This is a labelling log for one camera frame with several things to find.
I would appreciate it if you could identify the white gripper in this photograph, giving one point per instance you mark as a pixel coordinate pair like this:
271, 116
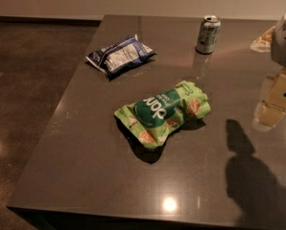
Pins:
284, 43

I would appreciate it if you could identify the blue chip bag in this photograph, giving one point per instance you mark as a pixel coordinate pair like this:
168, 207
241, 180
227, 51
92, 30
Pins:
120, 56

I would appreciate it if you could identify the green chip bag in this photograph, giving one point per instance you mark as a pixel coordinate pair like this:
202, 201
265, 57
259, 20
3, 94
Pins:
152, 120

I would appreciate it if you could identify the clear plastic wrapper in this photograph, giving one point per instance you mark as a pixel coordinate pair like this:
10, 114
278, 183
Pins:
263, 43

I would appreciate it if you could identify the green soda can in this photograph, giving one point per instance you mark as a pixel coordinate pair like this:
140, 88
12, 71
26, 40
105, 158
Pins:
208, 34

